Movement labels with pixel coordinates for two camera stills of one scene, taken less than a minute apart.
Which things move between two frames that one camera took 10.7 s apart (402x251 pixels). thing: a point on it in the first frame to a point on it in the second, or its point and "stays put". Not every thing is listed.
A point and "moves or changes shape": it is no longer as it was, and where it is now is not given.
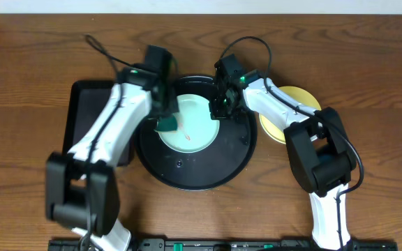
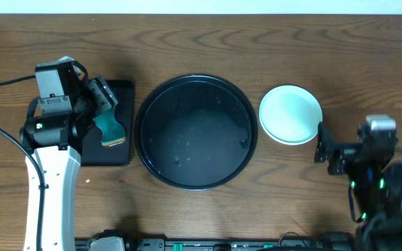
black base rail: x=232 y=244 stays put
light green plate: x=196 y=130 moves or changes shape
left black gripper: x=168 y=105 to x=102 y=96
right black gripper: x=216 y=113 to x=341 y=153
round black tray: x=225 y=161 stays put
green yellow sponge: x=166 y=123 moves or changes shape
